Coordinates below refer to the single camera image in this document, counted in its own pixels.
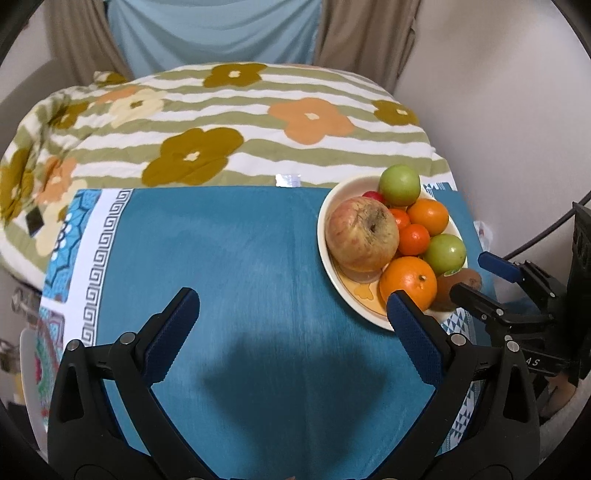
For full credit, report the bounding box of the brown kiwi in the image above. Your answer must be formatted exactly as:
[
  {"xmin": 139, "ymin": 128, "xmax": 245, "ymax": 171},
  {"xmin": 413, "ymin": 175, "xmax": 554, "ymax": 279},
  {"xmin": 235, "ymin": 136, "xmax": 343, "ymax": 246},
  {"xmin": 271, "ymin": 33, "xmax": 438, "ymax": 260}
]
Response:
[{"xmin": 432, "ymin": 268, "xmax": 483, "ymax": 311}]

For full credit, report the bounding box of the small tangerine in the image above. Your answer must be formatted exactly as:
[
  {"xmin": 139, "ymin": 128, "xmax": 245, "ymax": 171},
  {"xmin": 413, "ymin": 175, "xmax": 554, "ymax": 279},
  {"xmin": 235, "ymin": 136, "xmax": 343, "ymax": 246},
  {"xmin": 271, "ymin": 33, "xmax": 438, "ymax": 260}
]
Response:
[
  {"xmin": 398, "ymin": 224, "xmax": 431, "ymax": 256},
  {"xmin": 389, "ymin": 208, "xmax": 411, "ymax": 231}
]

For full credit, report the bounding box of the green apple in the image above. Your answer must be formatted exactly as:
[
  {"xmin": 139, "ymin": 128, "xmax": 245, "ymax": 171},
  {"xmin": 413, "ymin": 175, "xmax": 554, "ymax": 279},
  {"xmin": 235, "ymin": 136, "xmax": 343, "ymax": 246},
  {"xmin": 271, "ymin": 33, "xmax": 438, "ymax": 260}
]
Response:
[
  {"xmin": 378, "ymin": 165, "xmax": 421, "ymax": 207},
  {"xmin": 423, "ymin": 233, "xmax": 467, "ymax": 276}
]

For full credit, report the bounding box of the person's right hand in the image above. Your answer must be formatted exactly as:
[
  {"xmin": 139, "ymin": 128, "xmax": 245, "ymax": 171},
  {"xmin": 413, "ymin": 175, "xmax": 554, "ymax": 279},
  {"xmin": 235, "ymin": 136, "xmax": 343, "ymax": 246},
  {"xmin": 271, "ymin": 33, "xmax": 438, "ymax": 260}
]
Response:
[{"xmin": 539, "ymin": 373, "xmax": 577, "ymax": 418}]

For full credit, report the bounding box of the white crumpled bag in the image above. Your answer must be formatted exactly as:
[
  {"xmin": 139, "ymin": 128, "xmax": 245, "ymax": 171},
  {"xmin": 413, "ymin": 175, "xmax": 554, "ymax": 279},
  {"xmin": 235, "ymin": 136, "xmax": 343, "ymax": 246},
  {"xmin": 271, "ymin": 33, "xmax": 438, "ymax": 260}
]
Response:
[{"xmin": 473, "ymin": 220, "xmax": 494, "ymax": 251}]

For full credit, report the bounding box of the green apple in bowl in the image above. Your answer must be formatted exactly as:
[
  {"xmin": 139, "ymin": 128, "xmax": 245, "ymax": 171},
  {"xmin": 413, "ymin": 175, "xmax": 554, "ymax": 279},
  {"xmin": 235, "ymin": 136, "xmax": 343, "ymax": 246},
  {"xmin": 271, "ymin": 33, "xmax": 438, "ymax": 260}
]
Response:
[{"xmin": 423, "ymin": 233, "xmax": 467, "ymax": 276}]

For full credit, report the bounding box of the large orange front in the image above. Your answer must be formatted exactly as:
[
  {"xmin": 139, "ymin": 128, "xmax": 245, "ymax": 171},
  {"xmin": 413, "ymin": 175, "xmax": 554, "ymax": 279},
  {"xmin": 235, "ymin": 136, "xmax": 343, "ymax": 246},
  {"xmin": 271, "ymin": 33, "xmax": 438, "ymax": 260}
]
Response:
[{"xmin": 378, "ymin": 256, "xmax": 438, "ymax": 311}]

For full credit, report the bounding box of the orange at bowl back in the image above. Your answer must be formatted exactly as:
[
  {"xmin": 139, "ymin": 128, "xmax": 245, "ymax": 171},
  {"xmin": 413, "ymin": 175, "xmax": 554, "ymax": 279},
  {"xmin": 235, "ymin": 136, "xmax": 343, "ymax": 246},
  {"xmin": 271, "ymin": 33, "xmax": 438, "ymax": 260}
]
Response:
[{"xmin": 407, "ymin": 198, "xmax": 449, "ymax": 236}]

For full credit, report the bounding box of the cream fruit bowl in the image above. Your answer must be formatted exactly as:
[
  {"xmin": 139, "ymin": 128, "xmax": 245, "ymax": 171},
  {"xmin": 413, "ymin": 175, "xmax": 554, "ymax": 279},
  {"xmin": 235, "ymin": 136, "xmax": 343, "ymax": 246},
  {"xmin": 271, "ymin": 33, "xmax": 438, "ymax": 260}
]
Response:
[{"xmin": 317, "ymin": 175, "xmax": 479, "ymax": 331}]

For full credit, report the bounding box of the small tangerine in bowl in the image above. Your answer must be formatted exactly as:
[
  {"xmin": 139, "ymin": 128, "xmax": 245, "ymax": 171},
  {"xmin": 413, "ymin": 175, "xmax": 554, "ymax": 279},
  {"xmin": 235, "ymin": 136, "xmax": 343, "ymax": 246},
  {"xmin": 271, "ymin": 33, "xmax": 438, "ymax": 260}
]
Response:
[{"xmin": 389, "ymin": 208, "xmax": 411, "ymax": 231}]

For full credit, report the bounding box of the large red-yellow apple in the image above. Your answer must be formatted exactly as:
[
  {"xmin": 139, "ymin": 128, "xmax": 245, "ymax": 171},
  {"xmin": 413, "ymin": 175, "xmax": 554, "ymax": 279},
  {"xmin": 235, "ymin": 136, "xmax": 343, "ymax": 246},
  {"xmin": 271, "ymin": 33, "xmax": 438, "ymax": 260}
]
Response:
[{"xmin": 325, "ymin": 196, "xmax": 400, "ymax": 273}]

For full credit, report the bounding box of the small red fruit in bowl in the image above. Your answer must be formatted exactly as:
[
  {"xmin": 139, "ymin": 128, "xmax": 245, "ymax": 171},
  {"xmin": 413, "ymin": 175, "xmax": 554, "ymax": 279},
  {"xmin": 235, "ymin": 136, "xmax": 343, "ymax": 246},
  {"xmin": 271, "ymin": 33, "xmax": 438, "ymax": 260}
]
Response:
[{"xmin": 363, "ymin": 191, "xmax": 387, "ymax": 205}]

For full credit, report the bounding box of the blue patterned tablecloth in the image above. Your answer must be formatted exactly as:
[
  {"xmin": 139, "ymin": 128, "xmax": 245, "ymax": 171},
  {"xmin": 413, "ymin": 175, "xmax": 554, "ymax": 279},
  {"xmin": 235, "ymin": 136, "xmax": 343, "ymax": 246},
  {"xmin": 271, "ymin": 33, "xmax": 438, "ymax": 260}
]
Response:
[{"xmin": 34, "ymin": 182, "xmax": 498, "ymax": 480}]

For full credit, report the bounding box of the black phone on bed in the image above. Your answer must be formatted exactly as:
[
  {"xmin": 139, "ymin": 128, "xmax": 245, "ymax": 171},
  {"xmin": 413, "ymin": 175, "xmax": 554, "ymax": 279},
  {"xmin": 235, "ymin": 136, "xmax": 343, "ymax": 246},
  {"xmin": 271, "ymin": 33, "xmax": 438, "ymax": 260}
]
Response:
[{"xmin": 25, "ymin": 207, "xmax": 44, "ymax": 237}]

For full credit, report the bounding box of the right beige curtain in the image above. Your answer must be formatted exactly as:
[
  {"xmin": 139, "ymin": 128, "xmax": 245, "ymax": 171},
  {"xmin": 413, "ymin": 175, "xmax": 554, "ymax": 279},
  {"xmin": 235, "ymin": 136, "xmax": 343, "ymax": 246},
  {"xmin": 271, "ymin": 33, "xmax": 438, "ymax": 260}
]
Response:
[{"xmin": 312, "ymin": 0, "xmax": 421, "ymax": 92}]

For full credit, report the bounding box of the beige curtain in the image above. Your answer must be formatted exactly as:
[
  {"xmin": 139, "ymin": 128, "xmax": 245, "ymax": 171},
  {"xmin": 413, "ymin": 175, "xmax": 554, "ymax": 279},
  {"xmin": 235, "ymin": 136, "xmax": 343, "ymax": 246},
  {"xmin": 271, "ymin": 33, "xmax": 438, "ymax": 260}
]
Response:
[
  {"xmin": 44, "ymin": 0, "xmax": 134, "ymax": 85},
  {"xmin": 312, "ymin": 0, "xmax": 421, "ymax": 92}
]

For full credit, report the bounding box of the floral striped duvet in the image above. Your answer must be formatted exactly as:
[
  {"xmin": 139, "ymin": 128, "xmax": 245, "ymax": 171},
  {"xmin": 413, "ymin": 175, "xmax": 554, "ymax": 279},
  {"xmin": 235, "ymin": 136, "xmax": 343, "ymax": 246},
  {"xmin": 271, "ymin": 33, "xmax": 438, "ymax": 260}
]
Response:
[{"xmin": 1, "ymin": 62, "xmax": 453, "ymax": 288}]

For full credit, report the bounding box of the left beige curtain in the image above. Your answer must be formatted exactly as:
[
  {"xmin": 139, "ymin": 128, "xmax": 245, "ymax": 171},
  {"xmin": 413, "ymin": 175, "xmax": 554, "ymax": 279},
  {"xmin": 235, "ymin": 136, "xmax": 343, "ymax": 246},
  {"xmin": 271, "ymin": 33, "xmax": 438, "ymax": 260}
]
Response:
[{"xmin": 44, "ymin": 0, "xmax": 134, "ymax": 85}]

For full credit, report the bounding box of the light blue hanging cloth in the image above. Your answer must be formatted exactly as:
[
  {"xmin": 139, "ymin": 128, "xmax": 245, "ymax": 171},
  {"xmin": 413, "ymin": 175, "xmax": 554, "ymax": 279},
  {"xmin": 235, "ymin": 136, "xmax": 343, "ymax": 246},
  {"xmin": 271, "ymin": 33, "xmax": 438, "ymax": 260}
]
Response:
[{"xmin": 105, "ymin": 0, "xmax": 322, "ymax": 77}]

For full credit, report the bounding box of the black cable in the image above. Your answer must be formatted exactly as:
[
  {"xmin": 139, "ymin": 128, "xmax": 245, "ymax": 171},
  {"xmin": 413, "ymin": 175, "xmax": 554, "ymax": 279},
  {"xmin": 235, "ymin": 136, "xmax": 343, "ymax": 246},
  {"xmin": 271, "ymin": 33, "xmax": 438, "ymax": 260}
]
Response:
[{"xmin": 503, "ymin": 191, "xmax": 591, "ymax": 260}]

